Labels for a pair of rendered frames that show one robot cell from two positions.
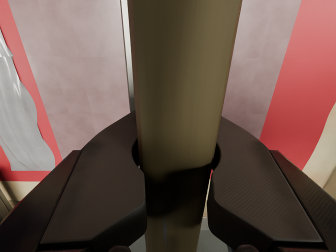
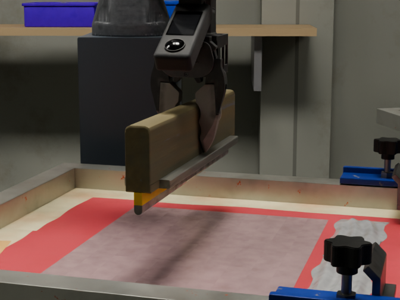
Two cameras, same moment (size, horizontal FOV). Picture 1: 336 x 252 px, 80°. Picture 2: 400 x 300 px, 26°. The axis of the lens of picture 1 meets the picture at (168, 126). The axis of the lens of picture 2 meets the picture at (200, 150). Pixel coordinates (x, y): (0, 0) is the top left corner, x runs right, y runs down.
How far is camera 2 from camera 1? 106 cm
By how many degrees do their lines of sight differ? 49
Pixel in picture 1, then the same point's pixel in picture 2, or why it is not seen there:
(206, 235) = not seen: outside the picture
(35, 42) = (297, 256)
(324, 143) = (63, 208)
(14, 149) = (368, 225)
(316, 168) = (73, 200)
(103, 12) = (230, 258)
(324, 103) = (62, 221)
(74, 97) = (285, 240)
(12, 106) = not seen: hidden behind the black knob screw
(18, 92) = not seen: hidden behind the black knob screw
